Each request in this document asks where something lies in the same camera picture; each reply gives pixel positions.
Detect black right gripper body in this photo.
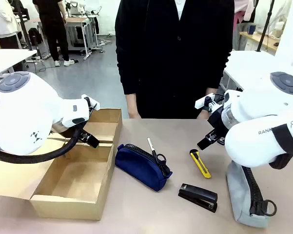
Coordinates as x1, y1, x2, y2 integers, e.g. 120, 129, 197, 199
207, 106, 232, 141

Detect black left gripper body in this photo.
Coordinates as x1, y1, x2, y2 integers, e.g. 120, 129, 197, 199
51, 119, 76, 137

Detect yellow utility knife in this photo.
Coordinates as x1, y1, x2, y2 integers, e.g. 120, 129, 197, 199
189, 149, 212, 179

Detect brown cardboard box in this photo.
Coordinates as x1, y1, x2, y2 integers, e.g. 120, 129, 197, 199
0, 108, 123, 221

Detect black scissors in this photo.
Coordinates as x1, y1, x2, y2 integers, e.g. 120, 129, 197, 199
151, 150, 171, 177

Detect long black stapler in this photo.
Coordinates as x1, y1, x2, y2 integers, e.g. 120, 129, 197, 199
177, 183, 218, 214

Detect navy blue pencil case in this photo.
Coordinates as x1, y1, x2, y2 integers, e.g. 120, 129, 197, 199
115, 143, 173, 192

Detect white marker pen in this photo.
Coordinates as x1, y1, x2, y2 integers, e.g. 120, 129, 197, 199
147, 137, 156, 156

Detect grey pencil case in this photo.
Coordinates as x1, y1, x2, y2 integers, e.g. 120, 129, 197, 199
226, 160, 278, 229

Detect person's right forearm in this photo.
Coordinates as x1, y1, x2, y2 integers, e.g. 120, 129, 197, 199
125, 93, 140, 112

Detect person's left hand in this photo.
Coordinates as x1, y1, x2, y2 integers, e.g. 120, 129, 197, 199
196, 110, 212, 120

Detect person in black cardigan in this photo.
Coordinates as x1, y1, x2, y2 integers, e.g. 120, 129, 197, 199
114, 0, 235, 120

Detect wooden counter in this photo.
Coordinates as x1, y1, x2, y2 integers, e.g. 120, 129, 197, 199
239, 31, 278, 53

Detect black backpack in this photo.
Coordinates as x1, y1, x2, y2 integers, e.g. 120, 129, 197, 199
28, 27, 43, 46

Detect black tripod pole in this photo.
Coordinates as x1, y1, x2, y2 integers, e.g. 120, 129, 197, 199
256, 0, 275, 52
13, 0, 43, 64

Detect bystander in black clothes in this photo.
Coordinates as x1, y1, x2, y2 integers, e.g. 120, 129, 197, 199
33, 0, 76, 67

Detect bystander in pink clothes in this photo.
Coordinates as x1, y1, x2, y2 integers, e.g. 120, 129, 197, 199
233, 0, 255, 51

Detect wooden top metal desk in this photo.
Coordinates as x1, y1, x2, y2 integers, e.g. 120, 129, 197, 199
26, 16, 100, 60

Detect background white robot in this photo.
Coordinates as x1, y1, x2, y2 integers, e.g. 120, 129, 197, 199
65, 0, 88, 16

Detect bystander in white coat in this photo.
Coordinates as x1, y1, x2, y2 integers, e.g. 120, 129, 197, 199
0, 0, 19, 49

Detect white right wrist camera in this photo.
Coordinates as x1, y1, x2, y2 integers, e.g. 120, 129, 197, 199
194, 93, 216, 110

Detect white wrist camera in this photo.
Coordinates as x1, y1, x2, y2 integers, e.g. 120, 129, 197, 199
194, 93, 216, 110
82, 95, 100, 112

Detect left arm black cable sleeve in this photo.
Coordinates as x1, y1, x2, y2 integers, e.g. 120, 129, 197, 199
0, 121, 88, 164

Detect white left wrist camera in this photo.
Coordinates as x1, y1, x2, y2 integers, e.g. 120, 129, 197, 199
82, 95, 100, 112

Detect black floor cable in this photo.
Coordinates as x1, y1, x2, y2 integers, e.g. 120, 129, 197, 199
26, 57, 49, 74

